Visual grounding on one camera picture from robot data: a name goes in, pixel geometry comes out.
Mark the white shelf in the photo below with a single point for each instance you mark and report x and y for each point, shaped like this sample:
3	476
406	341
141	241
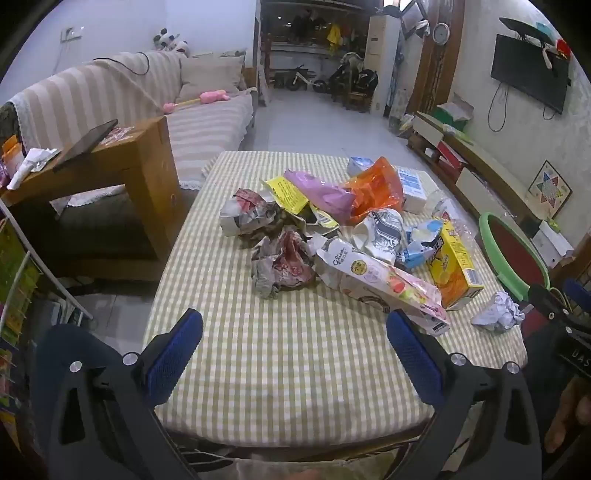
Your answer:
46	277

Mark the blue white drink carton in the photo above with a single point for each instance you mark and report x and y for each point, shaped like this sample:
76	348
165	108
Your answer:
359	165

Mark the black white floral paper bag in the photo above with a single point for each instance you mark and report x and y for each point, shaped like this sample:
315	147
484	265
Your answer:
381	233

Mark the yellow checkered tablecloth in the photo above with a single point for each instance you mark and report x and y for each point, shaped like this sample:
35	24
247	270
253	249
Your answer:
286	369

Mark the green white open box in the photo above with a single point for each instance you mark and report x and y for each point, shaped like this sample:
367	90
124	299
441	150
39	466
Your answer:
455	113

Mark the yellow snack packet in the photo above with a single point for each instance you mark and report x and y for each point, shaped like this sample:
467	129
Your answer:
286	191

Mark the white wall socket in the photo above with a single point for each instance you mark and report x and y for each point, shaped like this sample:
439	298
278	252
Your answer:
71	33

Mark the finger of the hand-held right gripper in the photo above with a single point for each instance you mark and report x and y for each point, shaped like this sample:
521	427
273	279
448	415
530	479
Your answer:
578	291
547	302

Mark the black tablet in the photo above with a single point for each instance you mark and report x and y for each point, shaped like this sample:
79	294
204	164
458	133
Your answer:
85	144

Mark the white tissue pack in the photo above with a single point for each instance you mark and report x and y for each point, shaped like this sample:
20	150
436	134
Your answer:
413	187

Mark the white balance bike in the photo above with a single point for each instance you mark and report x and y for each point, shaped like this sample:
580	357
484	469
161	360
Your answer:
298	78

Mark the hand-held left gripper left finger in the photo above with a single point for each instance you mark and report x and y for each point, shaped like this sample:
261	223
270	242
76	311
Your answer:
178	353

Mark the crumpled white paper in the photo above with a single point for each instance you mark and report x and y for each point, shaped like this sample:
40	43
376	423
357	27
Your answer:
498	314

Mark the white cardboard box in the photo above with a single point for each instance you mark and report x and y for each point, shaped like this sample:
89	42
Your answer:
551	244

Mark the yellow drink box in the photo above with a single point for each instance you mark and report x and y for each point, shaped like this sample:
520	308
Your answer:
455	265

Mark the pink toy stick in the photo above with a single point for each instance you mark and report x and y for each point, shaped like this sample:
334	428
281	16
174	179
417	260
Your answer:
210	98

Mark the beige pillow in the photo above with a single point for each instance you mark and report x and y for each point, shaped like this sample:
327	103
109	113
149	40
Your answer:
210	76

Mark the person's right hand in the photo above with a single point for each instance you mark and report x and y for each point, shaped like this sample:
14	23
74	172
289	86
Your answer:
565	415

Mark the pink white drink carton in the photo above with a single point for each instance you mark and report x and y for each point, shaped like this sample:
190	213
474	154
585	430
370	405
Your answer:
369	277

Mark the orange plastic bag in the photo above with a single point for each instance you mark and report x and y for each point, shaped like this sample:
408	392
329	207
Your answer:
376	189

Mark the red basin with green rim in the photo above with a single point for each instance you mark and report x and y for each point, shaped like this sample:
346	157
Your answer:
512	249

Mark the black television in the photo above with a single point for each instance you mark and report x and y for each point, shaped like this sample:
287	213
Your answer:
528	74

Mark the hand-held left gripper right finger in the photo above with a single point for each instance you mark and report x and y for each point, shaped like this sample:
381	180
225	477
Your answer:
413	357

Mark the wooden side table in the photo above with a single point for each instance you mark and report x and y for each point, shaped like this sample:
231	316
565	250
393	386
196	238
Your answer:
138	184

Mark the wooden television cabinet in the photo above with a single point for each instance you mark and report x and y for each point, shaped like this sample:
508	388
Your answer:
485	180

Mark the red patterned packet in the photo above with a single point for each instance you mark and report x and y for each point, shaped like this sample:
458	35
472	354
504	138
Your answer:
115	136

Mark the orange white packet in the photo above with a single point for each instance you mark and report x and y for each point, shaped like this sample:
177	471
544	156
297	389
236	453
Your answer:
11	159

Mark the black stroller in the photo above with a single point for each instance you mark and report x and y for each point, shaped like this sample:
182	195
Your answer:
353	76

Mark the small wooden chair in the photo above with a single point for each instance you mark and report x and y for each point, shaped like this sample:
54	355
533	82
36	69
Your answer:
356	100

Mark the clear plastic packaging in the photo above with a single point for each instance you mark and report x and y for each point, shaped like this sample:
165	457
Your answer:
441	203

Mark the striped beige sofa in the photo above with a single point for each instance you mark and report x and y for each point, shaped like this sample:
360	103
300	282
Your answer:
83	92

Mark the red flat box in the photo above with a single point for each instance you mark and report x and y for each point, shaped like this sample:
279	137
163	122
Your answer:
450	154

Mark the crumpled grey newspaper ball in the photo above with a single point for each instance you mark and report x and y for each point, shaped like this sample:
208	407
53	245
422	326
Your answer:
249	212

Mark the dark teal flat object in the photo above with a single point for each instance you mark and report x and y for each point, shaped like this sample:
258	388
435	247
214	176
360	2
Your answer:
526	30

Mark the round wall clock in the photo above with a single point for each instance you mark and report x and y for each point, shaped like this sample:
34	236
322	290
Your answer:
441	33

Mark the row of colourful books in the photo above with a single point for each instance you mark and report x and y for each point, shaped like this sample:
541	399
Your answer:
11	258

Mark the picture frame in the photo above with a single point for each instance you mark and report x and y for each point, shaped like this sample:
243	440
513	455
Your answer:
411	18

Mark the star checkers board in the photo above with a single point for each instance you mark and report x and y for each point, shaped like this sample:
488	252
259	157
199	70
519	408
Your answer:
549	188

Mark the white standing air conditioner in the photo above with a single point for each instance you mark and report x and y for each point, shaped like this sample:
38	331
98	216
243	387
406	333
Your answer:
381	60

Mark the yellow hanging garment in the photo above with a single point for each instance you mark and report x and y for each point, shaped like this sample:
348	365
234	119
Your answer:
334	34

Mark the pink plastic bag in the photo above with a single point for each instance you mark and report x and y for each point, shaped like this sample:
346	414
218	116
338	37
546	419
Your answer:
323	194

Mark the red print newspaper ball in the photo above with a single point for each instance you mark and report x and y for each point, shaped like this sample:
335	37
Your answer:
284	263

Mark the small green object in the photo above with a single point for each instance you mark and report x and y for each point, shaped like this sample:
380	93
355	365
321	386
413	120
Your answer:
552	225

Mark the white crumpled plastic bag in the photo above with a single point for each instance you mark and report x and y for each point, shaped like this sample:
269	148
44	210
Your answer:
32	161

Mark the blue white foil wrapper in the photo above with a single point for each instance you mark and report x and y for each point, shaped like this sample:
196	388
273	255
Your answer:
420	244

